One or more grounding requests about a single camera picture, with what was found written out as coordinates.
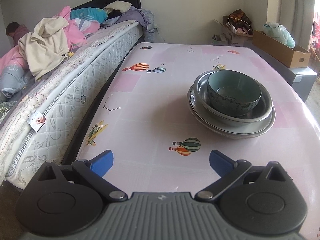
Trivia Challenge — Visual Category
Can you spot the open cardboard box with clutter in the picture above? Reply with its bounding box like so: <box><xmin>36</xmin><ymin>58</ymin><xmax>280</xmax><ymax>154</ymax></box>
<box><xmin>212</xmin><ymin>9</ymin><xmax>253</xmax><ymax>47</ymax></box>

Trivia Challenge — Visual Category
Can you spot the white plate with dark rim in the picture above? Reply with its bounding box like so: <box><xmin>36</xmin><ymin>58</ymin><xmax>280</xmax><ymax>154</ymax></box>
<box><xmin>187</xmin><ymin>87</ymin><xmax>276</xmax><ymax>139</ymax></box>

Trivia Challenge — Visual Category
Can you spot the purple grey bedsheet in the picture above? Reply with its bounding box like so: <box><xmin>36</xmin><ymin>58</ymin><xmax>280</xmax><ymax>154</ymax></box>
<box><xmin>101</xmin><ymin>6</ymin><xmax>156</xmax><ymax>42</ymax></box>

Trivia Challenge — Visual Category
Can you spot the grey window curtain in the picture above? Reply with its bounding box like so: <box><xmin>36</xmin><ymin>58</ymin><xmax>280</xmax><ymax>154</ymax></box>
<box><xmin>279</xmin><ymin>0</ymin><xmax>315</xmax><ymax>38</ymax></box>

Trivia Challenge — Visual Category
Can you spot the teal patterned pillow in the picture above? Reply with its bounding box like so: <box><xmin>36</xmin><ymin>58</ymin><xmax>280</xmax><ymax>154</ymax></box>
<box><xmin>71</xmin><ymin>8</ymin><xmax>107</xmax><ymax>24</ymax></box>

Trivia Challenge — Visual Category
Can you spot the white quilted mattress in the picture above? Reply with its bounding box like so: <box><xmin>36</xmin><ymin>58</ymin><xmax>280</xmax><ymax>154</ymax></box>
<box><xmin>1</xmin><ymin>20</ymin><xmax>143</xmax><ymax>189</ymax></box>

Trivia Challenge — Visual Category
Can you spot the large stainless steel bowl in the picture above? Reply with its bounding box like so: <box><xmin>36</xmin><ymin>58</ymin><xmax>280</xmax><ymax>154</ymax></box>
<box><xmin>191</xmin><ymin>69</ymin><xmax>274</xmax><ymax>127</ymax></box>

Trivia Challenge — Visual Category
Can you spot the white teal plastic bag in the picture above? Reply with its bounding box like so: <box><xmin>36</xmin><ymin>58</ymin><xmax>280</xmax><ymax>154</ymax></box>
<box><xmin>263</xmin><ymin>22</ymin><xmax>296</xmax><ymax>48</ymax></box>

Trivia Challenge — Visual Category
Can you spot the teal ceramic bowl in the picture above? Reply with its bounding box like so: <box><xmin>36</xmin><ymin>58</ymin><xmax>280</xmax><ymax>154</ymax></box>
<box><xmin>207</xmin><ymin>69</ymin><xmax>262</xmax><ymax>117</ymax></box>

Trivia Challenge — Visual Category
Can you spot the cream cloth garment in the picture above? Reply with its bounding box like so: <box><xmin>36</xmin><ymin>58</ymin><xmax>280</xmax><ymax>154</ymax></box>
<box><xmin>18</xmin><ymin>16</ymin><xmax>69</xmax><ymax>80</ymax></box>

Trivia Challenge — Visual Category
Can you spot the pink blanket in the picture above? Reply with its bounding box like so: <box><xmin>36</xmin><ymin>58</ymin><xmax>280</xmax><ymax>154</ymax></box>
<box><xmin>1</xmin><ymin>6</ymin><xmax>87</xmax><ymax>79</ymax></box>

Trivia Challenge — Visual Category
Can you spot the long brown cardboard box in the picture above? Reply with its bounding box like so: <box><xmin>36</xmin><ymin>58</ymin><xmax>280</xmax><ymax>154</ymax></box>
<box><xmin>253</xmin><ymin>30</ymin><xmax>311</xmax><ymax>68</ymax></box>

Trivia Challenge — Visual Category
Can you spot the grey storage box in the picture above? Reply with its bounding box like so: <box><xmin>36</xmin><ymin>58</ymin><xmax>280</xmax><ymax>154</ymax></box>
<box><xmin>244</xmin><ymin>41</ymin><xmax>317</xmax><ymax>102</ymax></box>

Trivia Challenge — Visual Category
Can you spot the person in maroon jacket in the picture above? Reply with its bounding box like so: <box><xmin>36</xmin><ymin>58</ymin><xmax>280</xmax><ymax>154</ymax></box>
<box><xmin>5</xmin><ymin>22</ymin><xmax>30</xmax><ymax>47</ymax></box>

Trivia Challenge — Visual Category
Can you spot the pink balloon pattern tablecloth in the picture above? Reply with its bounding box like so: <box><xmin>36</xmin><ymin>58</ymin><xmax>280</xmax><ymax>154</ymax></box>
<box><xmin>78</xmin><ymin>43</ymin><xmax>319</xmax><ymax>239</ymax></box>

